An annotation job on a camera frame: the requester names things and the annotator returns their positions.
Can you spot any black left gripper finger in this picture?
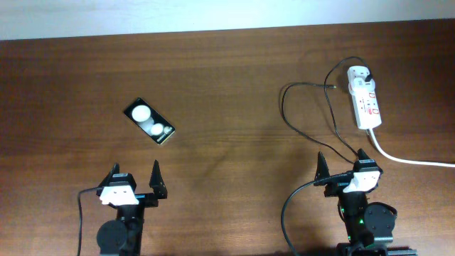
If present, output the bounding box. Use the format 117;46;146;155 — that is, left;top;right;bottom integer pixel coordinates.
149;160;168;199
98;163;119;188

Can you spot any black smartphone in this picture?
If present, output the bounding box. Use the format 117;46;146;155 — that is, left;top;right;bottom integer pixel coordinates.
123;97;176;145

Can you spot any black charging cable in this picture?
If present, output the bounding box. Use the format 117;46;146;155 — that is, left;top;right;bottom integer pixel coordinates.
280;56;373;164

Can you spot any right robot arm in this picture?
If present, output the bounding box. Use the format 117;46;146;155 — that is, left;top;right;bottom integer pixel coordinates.
314;149;417;256

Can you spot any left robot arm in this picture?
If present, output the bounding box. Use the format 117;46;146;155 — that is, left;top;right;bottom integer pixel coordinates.
97;161;168;256

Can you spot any white USB charger adapter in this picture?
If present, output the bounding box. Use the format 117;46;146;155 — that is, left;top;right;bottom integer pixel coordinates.
348;77;375;95

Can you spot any white power strip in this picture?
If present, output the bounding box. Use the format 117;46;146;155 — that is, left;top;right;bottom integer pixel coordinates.
347;65;382;130

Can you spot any black right camera cable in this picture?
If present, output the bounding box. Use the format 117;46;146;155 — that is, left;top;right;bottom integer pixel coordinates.
280;172;355;256

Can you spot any black camera cable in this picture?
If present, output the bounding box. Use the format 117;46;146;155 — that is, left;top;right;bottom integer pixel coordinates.
280;172;355;256
77;186;104;256

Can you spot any black left camera cable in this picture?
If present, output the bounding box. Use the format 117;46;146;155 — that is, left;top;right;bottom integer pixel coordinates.
77;186;104;256

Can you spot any white power strip cord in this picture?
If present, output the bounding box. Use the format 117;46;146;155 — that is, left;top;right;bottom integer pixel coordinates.
367;128;455;169

